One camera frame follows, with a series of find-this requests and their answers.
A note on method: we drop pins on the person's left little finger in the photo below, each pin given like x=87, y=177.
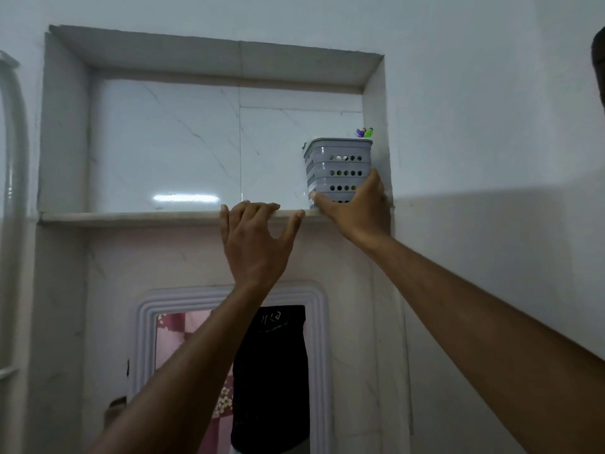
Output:
x=225, y=222

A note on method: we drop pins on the person's left forearm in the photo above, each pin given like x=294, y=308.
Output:
x=189, y=373

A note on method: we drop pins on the person's right thumb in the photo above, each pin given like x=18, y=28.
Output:
x=327, y=203

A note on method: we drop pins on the marble niche shelf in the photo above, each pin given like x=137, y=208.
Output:
x=142, y=218

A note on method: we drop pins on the grey perforated plastic basket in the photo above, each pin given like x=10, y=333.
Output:
x=335, y=165

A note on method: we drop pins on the person's right hand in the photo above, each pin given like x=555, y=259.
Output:
x=364, y=217

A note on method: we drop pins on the person's left middle finger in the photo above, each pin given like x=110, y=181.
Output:
x=255, y=213

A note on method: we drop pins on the white curved pipe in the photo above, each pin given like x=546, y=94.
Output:
x=16, y=184

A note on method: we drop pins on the white framed mirror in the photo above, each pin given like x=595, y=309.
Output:
x=321, y=354

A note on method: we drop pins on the person's left hand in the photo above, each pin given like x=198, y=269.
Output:
x=255, y=252

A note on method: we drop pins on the person's left thumb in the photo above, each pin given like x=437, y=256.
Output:
x=293, y=226

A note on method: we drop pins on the person's right forearm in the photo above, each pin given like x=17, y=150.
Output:
x=472, y=335

